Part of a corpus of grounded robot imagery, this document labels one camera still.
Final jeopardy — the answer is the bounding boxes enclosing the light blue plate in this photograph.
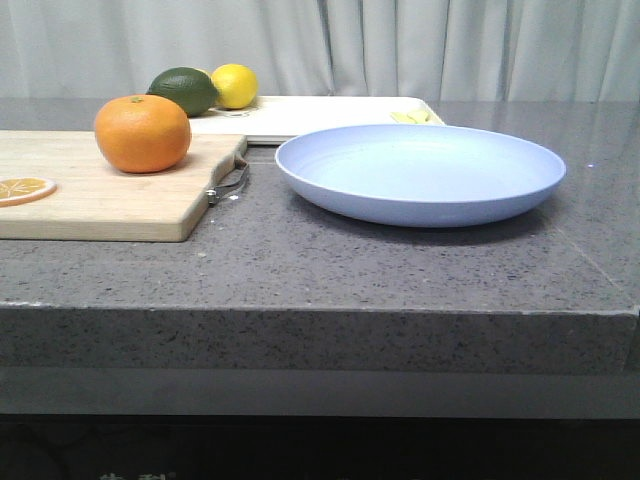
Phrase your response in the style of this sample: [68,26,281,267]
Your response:
[275,124,567,228]

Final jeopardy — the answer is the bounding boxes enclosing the whole orange fruit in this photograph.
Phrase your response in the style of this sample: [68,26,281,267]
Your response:
[94,94,191,173]

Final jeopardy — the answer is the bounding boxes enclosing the cream white tray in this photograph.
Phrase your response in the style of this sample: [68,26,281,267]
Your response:
[190,96,443,145]

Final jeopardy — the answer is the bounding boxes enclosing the pale yellow fruit slices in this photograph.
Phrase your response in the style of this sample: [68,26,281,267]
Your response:
[390,110,430,124]

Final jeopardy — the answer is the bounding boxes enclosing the yellow lemon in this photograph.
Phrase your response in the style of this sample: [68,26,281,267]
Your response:
[210,64,259,110]

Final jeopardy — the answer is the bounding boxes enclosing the green lime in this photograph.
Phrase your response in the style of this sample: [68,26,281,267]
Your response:
[147,67,219,117]

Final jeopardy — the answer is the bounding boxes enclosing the wooden cutting board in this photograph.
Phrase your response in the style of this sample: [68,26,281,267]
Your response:
[1,130,247,242]

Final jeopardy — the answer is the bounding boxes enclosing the grey white curtain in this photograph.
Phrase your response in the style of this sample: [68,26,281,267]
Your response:
[1,1,639,101]

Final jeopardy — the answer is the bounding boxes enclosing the orange slice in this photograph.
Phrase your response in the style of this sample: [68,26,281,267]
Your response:
[1,177,57,207]

